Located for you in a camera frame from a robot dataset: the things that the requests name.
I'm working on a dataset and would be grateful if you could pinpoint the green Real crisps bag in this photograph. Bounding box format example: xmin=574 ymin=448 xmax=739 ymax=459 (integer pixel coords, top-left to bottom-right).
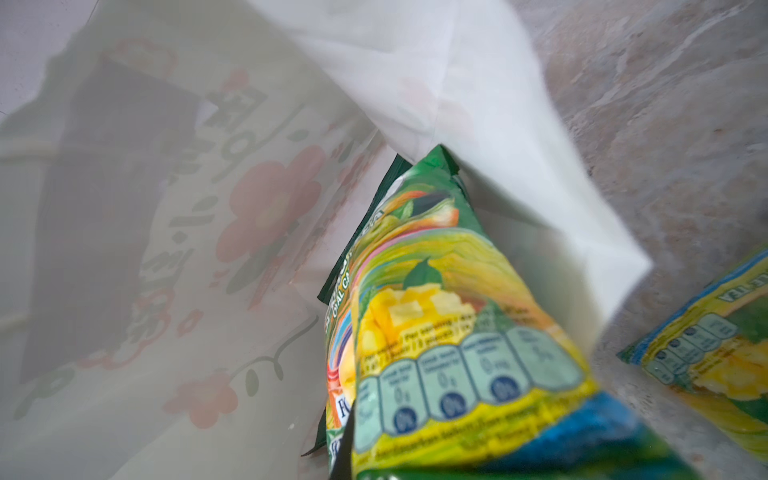
xmin=317 ymin=155 xmax=412 ymax=306

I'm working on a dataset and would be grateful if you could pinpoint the white floral paper bag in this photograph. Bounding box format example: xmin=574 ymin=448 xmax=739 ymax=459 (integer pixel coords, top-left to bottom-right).
xmin=1 ymin=1 xmax=651 ymax=479

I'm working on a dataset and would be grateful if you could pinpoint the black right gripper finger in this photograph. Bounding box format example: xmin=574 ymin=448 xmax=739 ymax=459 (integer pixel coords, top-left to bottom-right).
xmin=329 ymin=404 xmax=356 ymax=480

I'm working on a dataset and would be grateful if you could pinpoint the green Fox's candy packet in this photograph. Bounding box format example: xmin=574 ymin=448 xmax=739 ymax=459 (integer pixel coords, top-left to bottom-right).
xmin=324 ymin=146 xmax=696 ymax=479
xmin=617 ymin=246 xmax=767 ymax=464

